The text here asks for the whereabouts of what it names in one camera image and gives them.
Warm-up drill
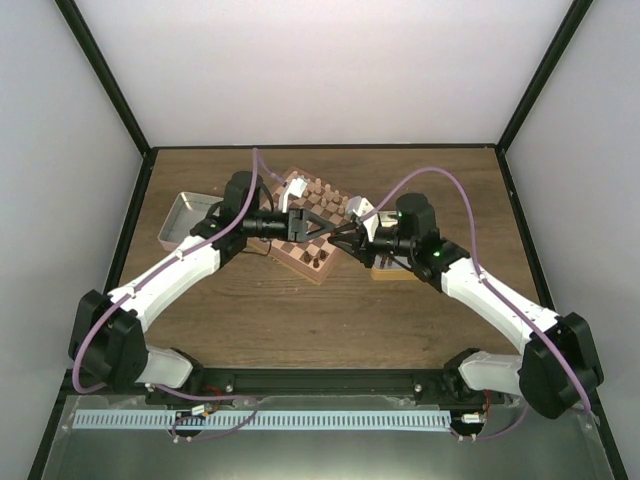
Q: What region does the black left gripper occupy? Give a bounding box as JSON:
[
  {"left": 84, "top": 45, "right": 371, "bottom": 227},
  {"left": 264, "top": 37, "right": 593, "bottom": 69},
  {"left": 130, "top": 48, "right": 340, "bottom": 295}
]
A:
[{"left": 244, "top": 208, "right": 334, "bottom": 244}]

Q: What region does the gold tin box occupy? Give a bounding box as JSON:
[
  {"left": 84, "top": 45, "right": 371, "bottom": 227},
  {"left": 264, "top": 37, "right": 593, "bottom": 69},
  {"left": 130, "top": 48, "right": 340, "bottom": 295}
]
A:
[{"left": 371, "top": 211, "right": 416, "bottom": 281}]

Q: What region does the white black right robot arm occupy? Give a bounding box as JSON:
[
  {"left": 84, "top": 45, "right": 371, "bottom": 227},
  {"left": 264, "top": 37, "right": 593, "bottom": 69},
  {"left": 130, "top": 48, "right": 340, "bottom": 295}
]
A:
[{"left": 302, "top": 193, "right": 604, "bottom": 419}]

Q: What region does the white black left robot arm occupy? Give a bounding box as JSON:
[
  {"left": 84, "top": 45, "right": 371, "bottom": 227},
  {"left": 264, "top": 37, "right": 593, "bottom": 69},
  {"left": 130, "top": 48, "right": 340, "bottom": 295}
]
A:
[{"left": 69, "top": 171, "right": 334, "bottom": 404}]

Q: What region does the wooden chess board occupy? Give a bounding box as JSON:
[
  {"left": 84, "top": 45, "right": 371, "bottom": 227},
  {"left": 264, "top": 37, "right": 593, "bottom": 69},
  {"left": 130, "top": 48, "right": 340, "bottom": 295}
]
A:
[{"left": 248, "top": 167, "right": 353, "bottom": 285}]

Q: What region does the pink tin box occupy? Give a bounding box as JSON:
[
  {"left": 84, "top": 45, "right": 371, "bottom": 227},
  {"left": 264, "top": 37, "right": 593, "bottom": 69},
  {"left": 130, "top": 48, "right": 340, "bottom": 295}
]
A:
[{"left": 157, "top": 192, "right": 222, "bottom": 251}]

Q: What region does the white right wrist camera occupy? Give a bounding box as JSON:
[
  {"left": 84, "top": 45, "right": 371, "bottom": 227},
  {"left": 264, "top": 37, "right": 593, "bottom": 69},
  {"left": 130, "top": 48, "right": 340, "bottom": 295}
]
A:
[{"left": 345, "top": 196, "right": 380, "bottom": 242}]

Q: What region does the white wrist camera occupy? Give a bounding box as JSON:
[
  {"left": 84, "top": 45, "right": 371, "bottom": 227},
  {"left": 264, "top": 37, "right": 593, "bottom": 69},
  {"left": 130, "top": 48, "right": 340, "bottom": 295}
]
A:
[
  {"left": 345, "top": 196, "right": 380, "bottom": 242},
  {"left": 278, "top": 176, "right": 308, "bottom": 213}
]

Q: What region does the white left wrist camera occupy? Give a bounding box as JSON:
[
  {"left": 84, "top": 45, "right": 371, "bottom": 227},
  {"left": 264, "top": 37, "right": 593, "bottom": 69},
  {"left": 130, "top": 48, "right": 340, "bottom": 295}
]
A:
[{"left": 278, "top": 176, "right": 308, "bottom": 213}]

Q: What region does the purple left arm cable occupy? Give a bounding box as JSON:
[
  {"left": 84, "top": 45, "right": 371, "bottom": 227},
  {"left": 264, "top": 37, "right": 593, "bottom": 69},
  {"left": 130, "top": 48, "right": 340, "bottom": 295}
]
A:
[{"left": 71, "top": 146, "right": 291, "bottom": 396}]

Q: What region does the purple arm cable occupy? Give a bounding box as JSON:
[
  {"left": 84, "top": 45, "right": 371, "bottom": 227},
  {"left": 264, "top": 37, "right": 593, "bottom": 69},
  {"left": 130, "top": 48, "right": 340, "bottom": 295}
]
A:
[
  {"left": 367, "top": 167, "right": 594, "bottom": 441},
  {"left": 71, "top": 146, "right": 291, "bottom": 396}
]

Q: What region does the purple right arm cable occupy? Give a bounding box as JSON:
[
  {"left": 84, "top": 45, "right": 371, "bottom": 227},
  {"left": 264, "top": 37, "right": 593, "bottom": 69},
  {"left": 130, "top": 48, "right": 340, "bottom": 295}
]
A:
[{"left": 367, "top": 167, "right": 594, "bottom": 441}]

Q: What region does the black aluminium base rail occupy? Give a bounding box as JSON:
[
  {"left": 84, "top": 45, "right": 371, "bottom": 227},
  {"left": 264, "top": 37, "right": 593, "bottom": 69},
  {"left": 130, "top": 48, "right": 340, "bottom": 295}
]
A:
[{"left": 144, "top": 367, "right": 506, "bottom": 407}]

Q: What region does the white slotted cable duct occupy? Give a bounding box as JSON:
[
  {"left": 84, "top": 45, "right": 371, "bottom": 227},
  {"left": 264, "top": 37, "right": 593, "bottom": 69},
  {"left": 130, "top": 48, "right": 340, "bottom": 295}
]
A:
[{"left": 71, "top": 409, "right": 451, "bottom": 432}]

